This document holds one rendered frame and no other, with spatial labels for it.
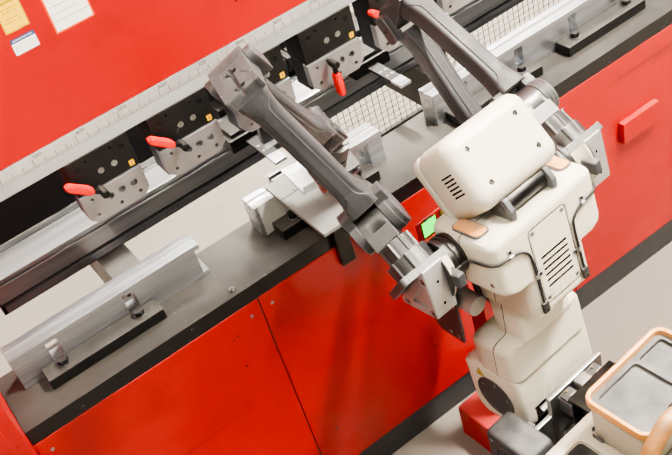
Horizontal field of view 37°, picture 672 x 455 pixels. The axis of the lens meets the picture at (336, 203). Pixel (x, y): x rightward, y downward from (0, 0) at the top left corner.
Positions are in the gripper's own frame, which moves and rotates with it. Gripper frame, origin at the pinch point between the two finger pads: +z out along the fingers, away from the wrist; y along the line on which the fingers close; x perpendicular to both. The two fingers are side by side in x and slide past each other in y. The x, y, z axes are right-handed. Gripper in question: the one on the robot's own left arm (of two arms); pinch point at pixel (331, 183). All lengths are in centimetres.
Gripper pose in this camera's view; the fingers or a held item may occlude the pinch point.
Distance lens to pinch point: 235.9
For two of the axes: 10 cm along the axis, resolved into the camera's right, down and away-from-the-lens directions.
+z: -0.6, 4.4, 8.9
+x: 6.0, 7.3, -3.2
